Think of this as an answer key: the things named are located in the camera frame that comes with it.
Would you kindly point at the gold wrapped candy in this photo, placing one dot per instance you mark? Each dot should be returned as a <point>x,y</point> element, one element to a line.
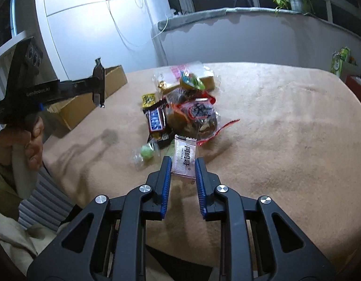
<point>162,85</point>

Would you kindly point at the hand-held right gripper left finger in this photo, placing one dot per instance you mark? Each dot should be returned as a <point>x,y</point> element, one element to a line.
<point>166,181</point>

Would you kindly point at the brown cardboard box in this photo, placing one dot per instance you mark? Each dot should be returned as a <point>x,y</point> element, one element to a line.
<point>78,105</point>

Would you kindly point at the green printed box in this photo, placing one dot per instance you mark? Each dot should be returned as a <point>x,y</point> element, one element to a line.
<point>340,61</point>

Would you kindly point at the person's left forearm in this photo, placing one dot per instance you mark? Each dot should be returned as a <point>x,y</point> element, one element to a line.
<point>2,181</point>

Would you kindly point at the beige blanket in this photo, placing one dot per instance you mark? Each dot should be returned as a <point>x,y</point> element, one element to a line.
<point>285,152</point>

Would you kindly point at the yellow candy packet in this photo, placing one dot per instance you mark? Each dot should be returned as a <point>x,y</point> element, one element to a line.
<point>148,100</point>

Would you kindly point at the beige cloth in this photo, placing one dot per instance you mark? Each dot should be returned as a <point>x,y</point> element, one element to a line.
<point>13,234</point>

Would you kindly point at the yellow egg snack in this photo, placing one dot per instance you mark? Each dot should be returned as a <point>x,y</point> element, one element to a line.
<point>192,81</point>

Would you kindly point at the green candy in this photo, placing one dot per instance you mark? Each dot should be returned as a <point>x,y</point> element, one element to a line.
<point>146,152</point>

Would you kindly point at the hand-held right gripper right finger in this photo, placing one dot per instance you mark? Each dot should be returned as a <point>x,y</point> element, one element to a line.
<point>201,187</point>

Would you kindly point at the clear packet with pink print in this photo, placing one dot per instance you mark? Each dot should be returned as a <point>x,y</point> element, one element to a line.
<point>176,70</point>

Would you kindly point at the red-trimmed clear snack bag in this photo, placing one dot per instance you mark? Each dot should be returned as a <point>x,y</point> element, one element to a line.
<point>198,111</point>

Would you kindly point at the white wardrobe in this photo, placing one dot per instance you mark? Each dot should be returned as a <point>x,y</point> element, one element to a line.
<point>89,29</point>

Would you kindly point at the person's left hand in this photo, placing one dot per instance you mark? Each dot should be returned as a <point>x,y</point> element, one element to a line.
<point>10,140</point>

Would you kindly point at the white and pink sachet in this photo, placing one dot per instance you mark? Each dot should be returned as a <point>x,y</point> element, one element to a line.
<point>185,159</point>

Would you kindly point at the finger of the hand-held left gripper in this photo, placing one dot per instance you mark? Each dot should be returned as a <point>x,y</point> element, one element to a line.
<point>99,87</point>

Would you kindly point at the brown chocolate bar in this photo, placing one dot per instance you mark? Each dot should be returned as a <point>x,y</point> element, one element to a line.
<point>156,120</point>

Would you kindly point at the dark red box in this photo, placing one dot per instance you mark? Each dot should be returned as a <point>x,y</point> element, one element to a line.
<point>357,90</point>

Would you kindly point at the tan pastry packet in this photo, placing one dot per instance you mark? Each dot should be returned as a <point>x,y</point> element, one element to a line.
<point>209,79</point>

